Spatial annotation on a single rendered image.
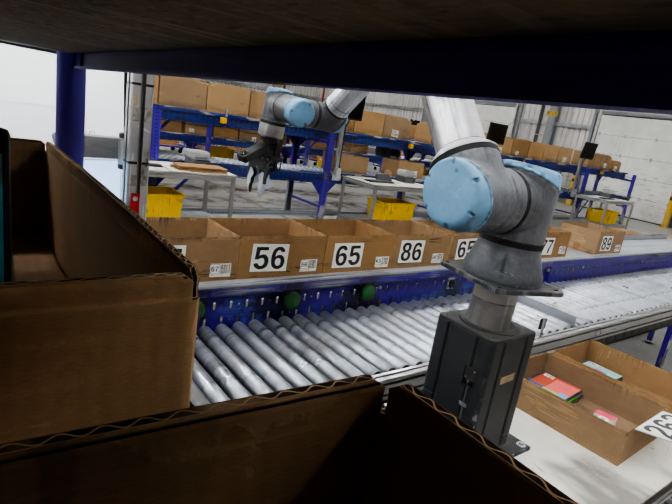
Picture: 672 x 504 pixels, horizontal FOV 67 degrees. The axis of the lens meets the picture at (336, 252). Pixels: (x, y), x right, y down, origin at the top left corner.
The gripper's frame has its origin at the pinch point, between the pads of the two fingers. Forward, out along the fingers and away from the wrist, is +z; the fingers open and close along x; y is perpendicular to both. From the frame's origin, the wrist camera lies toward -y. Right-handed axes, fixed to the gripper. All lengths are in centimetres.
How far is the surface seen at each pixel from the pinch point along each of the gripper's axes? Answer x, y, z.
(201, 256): -1.0, -17.6, 23.9
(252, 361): -38, -19, 44
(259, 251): -5.4, 4.4, 21.6
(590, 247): -54, 266, 15
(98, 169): -35, -72, -14
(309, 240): -9.1, 25.9, 16.6
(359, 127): 361, 494, 0
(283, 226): 17.6, 37.0, 21.0
